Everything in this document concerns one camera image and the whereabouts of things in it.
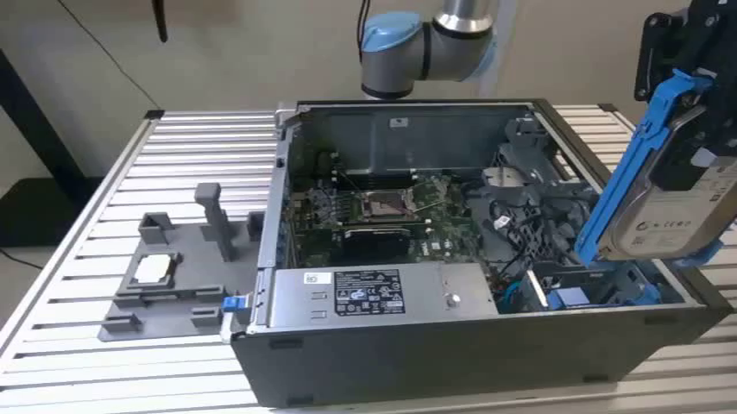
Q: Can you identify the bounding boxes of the wire with white connector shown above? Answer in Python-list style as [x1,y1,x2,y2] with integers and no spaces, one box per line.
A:
[486,198,514,231]

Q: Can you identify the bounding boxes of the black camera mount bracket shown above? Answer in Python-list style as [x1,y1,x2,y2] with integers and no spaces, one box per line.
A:
[633,11,675,103]

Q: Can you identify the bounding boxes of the blue case latch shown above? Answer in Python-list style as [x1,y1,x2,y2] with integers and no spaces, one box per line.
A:
[220,294,250,323]

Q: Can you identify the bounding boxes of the blue disk wire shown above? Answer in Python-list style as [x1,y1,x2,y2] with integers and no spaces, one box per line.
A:
[498,279,523,305]

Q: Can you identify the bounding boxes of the silver power supply unit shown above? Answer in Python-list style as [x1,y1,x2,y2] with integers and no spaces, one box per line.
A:
[264,263,499,328]

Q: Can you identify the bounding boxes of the silver CPU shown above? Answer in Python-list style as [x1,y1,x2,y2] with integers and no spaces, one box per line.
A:
[133,254,175,284]

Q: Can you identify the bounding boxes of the hard disk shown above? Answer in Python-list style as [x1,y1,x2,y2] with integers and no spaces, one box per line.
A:
[574,67,737,271]

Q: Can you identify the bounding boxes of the black graphics card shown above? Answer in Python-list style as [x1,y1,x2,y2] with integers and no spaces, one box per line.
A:
[342,227,412,265]

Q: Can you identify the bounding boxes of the gray parts rack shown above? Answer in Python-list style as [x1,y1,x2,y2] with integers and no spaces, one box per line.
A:
[96,182,267,344]

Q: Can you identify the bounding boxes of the CPU socket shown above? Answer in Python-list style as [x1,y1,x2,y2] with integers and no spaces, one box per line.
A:
[354,188,416,223]

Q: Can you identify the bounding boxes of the gray metal disk bay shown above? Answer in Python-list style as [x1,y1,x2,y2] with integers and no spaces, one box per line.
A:
[481,116,603,268]

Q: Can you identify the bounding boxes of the thin black wall cable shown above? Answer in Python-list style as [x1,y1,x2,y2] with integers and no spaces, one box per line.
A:
[56,0,163,112]

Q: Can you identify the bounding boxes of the green motherboard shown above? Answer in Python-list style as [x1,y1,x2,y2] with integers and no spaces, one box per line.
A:
[290,172,497,271]

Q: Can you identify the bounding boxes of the black RAM slots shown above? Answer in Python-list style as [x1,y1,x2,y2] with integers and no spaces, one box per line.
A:
[332,167,419,191]

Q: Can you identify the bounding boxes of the black open PC case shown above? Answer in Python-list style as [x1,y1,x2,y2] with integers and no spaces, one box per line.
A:
[221,97,733,409]

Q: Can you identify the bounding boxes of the black desk stand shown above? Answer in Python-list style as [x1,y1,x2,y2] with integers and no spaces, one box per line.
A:
[0,47,105,248]

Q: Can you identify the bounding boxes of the dark hanging rod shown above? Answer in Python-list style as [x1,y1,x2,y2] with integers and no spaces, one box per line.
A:
[151,0,169,43]

